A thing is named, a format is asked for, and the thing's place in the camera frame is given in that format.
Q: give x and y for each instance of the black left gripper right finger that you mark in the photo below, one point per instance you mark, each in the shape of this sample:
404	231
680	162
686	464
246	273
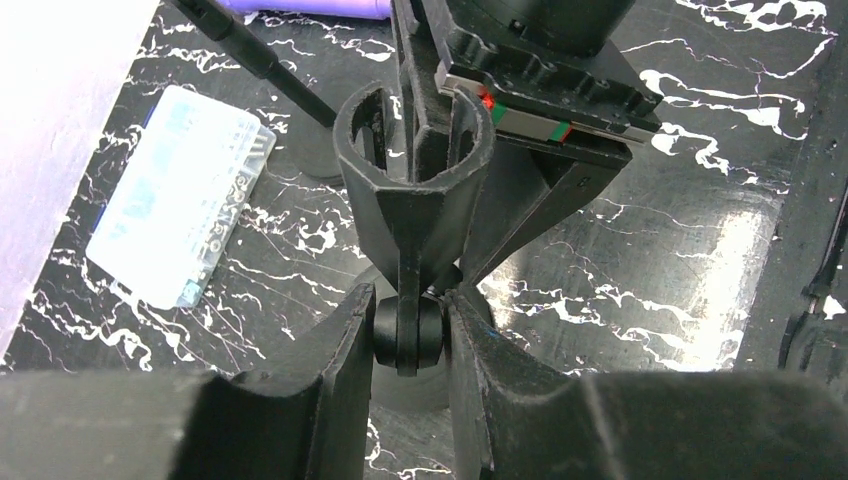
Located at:
515	417

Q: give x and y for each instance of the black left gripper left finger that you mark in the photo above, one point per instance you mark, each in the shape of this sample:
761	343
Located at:
303	417

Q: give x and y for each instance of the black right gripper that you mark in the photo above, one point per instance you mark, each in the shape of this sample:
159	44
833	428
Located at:
567	107

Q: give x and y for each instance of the black round-base stand for beige microphone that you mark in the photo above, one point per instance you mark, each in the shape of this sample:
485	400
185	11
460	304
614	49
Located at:
413	233

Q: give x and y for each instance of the purple microphone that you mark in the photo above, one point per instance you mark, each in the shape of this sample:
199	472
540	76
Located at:
361	9

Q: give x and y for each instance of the black stand for purple microphone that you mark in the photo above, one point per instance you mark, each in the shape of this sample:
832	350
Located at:
314	157

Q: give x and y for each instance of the clear plastic screw box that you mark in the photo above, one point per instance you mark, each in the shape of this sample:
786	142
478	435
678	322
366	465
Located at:
185	185

